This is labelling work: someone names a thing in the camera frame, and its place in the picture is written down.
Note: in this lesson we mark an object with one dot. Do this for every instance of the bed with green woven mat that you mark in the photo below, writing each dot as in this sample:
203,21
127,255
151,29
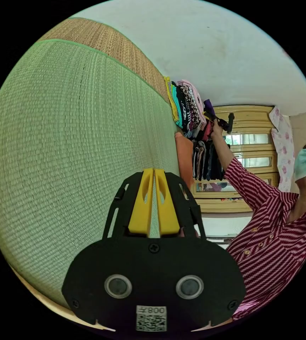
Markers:
70,148

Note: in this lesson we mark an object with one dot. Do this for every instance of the person's right forearm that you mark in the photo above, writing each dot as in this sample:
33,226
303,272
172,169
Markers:
226,150

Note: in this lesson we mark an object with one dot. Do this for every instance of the person's right hand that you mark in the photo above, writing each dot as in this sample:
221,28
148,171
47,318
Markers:
216,130

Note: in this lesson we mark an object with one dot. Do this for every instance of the person's body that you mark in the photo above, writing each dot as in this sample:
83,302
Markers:
275,233

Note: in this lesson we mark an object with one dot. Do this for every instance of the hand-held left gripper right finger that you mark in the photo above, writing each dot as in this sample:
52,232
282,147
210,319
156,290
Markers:
169,212

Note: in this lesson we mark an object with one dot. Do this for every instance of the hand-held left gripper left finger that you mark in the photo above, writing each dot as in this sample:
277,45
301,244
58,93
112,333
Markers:
139,209

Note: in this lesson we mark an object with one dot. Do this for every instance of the yellow wooden cupboard with glass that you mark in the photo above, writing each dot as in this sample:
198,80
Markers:
254,148

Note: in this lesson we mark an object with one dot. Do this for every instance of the pile of clothes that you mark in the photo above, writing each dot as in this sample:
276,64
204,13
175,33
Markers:
190,111

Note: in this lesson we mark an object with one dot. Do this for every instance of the person's left hand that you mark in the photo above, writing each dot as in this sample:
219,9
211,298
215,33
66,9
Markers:
182,232

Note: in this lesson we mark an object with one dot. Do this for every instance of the white curtain with pink flowers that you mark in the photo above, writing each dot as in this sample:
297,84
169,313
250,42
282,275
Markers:
284,148

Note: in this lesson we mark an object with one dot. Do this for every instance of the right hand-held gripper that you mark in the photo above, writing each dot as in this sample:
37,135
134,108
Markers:
221,122

